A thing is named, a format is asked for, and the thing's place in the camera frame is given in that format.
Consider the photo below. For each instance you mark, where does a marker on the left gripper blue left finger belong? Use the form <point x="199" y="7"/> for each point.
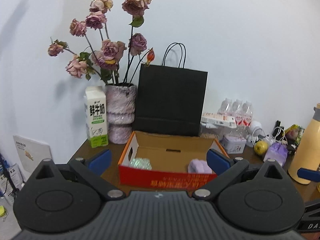
<point x="99" y="163"/>

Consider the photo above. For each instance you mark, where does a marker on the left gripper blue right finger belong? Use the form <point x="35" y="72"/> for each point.
<point x="217" y="161"/>

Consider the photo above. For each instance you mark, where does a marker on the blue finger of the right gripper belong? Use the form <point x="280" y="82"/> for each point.
<point x="308" y="174"/>

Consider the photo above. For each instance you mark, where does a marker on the purple fluffy cloth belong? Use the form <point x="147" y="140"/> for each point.
<point x="199" y="167"/>

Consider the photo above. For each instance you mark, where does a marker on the cream thermos jug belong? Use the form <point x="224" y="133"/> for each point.
<point x="307" y="154"/>

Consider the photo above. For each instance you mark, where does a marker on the lilac floral tin box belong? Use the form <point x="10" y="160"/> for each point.
<point x="233" y="144"/>

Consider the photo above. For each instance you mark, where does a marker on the clear seed storage jar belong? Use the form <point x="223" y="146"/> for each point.
<point x="214" y="131"/>

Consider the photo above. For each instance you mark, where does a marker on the purple tissue pack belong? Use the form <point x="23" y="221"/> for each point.
<point x="278" y="152"/>

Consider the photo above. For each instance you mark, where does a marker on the iridescent green packet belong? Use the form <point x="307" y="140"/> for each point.
<point x="140" y="163"/>

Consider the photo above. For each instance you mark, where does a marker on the white flat carton box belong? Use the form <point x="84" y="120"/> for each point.
<point x="218" y="120"/>

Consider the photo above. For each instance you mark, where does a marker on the yellow green apple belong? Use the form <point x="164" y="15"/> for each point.
<point x="260" y="147"/>

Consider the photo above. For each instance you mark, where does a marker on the colourful snack packet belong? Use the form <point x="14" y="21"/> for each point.
<point x="294" y="134"/>

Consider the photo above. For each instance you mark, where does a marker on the white small desk fan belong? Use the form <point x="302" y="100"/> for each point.
<point x="253" y="133"/>

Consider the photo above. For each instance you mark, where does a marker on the red cardboard box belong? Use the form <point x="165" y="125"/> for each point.
<point x="169" y="157"/>

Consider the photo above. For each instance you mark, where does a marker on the clear water bottle left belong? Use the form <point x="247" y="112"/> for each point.
<point x="225" y="107"/>

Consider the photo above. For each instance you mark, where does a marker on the clear water bottle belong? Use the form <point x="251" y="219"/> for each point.
<point x="237" y="112"/>
<point x="225" y="107"/>
<point x="247" y="113"/>

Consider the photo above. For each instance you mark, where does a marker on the clear water bottle right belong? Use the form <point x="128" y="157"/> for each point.
<point x="247" y="113"/>

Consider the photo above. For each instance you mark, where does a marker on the clear water bottle middle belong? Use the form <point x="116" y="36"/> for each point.
<point x="237" y="112"/>

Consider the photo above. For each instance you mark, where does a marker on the black charger adapter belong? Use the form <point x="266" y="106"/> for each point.
<point x="277" y="125"/>

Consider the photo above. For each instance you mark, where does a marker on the white green milk carton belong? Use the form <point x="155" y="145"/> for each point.
<point x="96" y="118"/>

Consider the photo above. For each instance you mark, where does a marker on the white booklet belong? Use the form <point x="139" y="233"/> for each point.
<point x="31" y="152"/>

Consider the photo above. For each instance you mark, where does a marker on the purple mottled vase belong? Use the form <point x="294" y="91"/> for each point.
<point x="120" y="103"/>

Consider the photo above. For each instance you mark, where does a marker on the black paper bag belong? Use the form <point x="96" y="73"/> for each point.
<point x="170" y="99"/>

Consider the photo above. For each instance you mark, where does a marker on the dried rose bouquet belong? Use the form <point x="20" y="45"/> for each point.
<point x="113" y="60"/>

